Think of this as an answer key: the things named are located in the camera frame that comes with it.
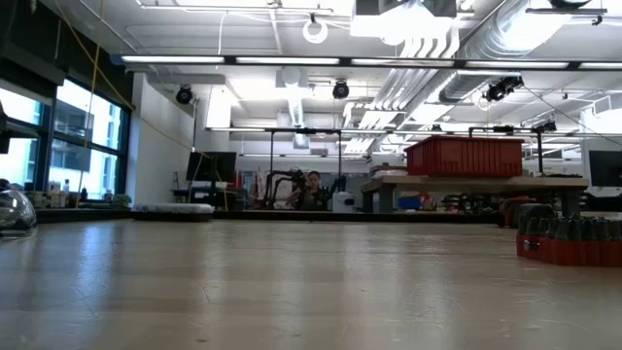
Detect black equipment stand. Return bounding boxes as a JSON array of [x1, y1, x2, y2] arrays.
[[529, 120, 582, 179]]

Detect wooden workbench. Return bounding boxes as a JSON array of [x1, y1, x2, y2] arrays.
[[361, 174, 590, 218]]

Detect black monitor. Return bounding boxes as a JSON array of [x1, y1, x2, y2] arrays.
[[587, 149, 622, 189], [186, 151, 238, 184]]

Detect white cable coil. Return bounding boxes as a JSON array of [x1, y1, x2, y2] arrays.
[[301, 17, 329, 45]]

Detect black ceiling camera rig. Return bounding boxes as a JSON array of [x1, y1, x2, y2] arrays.
[[482, 75, 525, 103]]

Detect long ceiling light strip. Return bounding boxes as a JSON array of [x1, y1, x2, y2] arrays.
[[110, 53, 622, 70]]

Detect flat white tray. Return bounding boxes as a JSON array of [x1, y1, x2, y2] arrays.
[[129, 202, 216, 216]]

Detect yellow cable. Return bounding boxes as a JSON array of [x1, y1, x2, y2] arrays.
[[52, 0, 137, 210]]

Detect grey red plastic piece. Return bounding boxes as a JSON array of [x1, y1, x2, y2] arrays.
[[498, 193, 558, 229]]

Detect black desk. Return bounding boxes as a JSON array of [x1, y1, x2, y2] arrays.
[[169, 187, 242, 209]]

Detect blue bin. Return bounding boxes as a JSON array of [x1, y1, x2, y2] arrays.
[[397, 194, 423, 212]]

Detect silver ceiling duct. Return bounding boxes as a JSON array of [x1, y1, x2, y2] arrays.
[[402, 0, 574, 127]]

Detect black eyeglasses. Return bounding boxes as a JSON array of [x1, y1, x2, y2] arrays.
[[0, 188, 38, 234]]

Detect large red ribbed bin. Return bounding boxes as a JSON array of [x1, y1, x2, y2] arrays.
[[403, 135, 525, 178]]

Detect red bit holder block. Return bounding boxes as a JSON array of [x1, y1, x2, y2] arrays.
[[514, 216, 622, 268]]

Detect person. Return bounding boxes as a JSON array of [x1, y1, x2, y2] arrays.
[[286, 169, 331, 211]]

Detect white appliance box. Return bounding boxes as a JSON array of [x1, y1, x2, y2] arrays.
[[331, 191, 357, 214]]

